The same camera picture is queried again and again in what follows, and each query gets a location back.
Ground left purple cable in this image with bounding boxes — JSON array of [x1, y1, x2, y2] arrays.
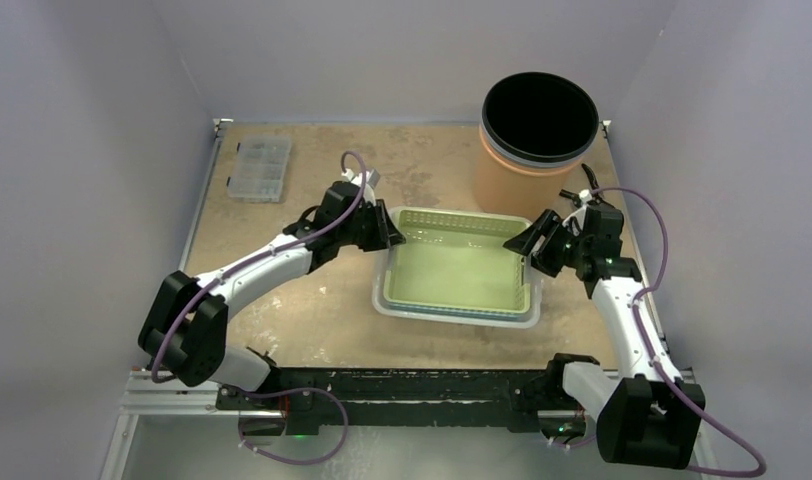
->
[[148, 150, 370, 386]]

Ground black pliers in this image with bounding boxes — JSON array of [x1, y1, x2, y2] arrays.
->
[[559, 162, 600, 207]]

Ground orange bucket black rim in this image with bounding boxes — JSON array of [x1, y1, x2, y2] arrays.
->
[[473, 71, 599, 220]]

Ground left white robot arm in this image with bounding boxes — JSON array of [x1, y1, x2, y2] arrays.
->
[[137, 181, 405, 409]]

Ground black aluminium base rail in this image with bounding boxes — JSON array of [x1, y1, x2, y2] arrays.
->
[[117, 366, 699, 439]]

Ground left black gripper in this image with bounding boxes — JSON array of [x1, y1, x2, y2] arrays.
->
[[338, 200, 405, 254]]

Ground clear plastic screw organizer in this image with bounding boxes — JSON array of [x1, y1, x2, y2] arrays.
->
[[227, 135, 292, 203]]

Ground white perforated plastic basket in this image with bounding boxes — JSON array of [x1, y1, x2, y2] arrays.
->
[[371, 205, 544, 331]]

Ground blue perforated plastic basket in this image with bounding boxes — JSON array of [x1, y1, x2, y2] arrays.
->
[[372, 294, 541, 328]]

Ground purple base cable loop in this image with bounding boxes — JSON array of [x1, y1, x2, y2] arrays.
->
[[237, 386, 350, 466]]

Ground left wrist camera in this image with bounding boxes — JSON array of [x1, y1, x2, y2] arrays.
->
[[341, 168, 381, 195]]

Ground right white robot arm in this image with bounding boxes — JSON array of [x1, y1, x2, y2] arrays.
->
[[503, 203, 705, 470]]

